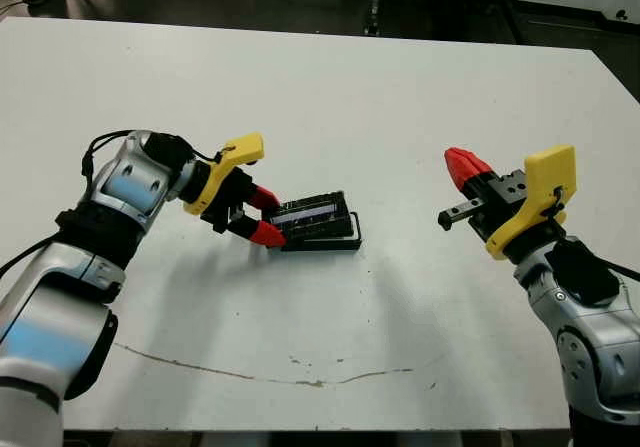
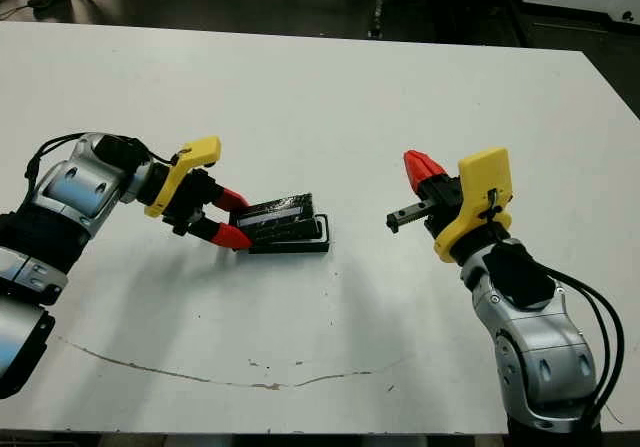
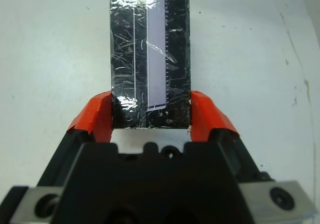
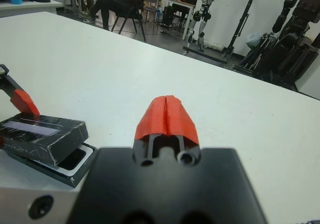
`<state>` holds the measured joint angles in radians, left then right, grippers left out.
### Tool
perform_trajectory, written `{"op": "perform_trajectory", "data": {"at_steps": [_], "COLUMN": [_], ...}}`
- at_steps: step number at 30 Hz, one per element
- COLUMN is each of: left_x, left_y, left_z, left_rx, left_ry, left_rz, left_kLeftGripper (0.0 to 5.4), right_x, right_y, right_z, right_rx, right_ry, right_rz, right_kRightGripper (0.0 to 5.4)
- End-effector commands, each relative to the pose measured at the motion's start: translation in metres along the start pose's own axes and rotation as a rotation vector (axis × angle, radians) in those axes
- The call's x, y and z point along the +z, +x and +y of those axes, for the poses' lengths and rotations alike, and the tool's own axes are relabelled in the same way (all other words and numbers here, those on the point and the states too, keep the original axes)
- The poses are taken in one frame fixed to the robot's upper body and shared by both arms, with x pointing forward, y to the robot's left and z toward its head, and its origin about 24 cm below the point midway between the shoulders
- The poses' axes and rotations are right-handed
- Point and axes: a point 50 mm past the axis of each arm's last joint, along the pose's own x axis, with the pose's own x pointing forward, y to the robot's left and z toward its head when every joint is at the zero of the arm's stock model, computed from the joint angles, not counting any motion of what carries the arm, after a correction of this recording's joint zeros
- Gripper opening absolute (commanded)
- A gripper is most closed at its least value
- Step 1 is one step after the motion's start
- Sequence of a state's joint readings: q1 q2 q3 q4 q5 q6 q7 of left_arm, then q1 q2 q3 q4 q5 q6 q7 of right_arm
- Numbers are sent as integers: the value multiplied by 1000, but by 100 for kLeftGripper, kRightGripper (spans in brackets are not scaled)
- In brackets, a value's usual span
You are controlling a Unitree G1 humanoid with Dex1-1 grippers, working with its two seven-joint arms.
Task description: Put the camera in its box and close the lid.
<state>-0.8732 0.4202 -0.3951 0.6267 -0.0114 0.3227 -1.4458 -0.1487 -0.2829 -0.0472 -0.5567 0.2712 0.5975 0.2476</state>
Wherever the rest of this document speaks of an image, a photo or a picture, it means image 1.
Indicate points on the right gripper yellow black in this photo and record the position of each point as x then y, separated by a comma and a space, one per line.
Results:
547, 177

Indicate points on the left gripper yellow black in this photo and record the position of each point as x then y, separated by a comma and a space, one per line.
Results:
240, 149

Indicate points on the glossy black box lid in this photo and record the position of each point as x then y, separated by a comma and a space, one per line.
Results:
315, 212

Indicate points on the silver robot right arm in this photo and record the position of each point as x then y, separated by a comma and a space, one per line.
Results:
585, 327

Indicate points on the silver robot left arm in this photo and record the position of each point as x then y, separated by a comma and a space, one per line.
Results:
100, 247

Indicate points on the black box with white insert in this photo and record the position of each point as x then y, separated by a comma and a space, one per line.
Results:
345, 242

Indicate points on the black metal stand pole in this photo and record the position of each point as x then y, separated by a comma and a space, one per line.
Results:
372, 14

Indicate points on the small black knob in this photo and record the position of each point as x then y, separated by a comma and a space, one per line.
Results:
621, 15

